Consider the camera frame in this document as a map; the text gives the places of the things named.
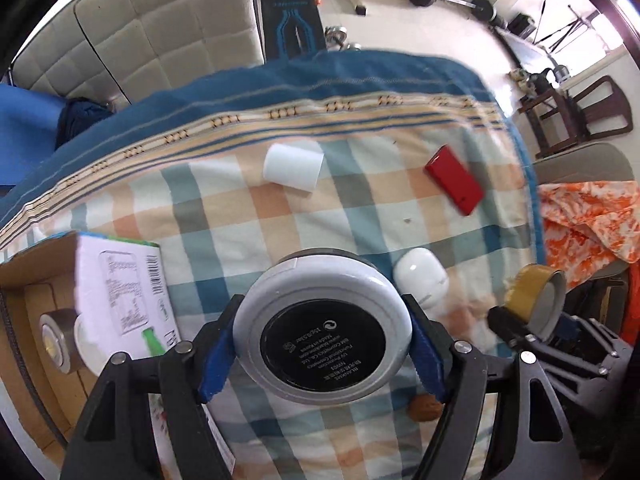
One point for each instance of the white cylindrical cup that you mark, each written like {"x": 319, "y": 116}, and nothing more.
{"x": 292, "y": 169}

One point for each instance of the cluttered side desk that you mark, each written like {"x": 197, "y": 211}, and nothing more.
{"x": 530, "y": 52}

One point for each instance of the blue pillow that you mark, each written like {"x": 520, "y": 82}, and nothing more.
{"x": 27, "y": 130}

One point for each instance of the beige tufted headboard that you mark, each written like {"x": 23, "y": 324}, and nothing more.
{"x": 175, "y": 25}

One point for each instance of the black and blue exercise machine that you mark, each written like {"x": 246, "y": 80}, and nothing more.
{"x": 290, "y": 15}

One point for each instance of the dark blue cloth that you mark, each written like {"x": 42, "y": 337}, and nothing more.
{"x": 82, "y": 120}

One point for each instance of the white earbuds case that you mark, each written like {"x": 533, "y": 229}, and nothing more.
{"x": 419, "y": 275}

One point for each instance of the orange floral cloth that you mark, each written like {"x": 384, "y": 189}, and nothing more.
{"x": 580, "y": 225}

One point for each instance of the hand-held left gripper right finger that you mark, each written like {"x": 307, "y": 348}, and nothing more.
{"x": 427, "y": 362}

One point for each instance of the plaid blanket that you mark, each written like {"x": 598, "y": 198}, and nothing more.
{"x": 350, "y": 205}

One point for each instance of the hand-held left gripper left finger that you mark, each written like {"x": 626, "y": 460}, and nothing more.
{"x": 216, "y": 365}

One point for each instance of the cardboard box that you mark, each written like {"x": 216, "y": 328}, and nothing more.
{"x": 25, "y": 400}

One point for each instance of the white round lid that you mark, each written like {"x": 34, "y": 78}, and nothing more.
{"x": 89, "y": 347}

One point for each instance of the grey chair seat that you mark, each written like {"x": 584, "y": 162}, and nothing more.
{"x": 580, "y": 162}

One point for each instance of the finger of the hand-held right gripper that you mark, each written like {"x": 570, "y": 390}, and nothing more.
{"x": 564, "y": 327}
{"x": 506, "y": 327}

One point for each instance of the dark wooden chair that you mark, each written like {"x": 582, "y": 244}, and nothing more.
{"x": 595, "y": 110}

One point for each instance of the brown packing tape roll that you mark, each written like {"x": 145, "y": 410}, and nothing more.
{"x": 525, "y": 294}

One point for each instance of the brown walnut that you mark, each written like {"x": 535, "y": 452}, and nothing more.
{"x": 425, "y": 407}

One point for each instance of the red rectangular box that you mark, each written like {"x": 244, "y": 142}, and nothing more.
{"x": 455, "y": 180}

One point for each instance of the round white compact case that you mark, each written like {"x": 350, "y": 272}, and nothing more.
{"x": 322, "y": 332}

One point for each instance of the silver tape roll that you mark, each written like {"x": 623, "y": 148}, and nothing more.
{"x": 56, "y": 342}

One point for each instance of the white barcode carton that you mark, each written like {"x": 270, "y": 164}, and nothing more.
{"x": 120, "y": 285}

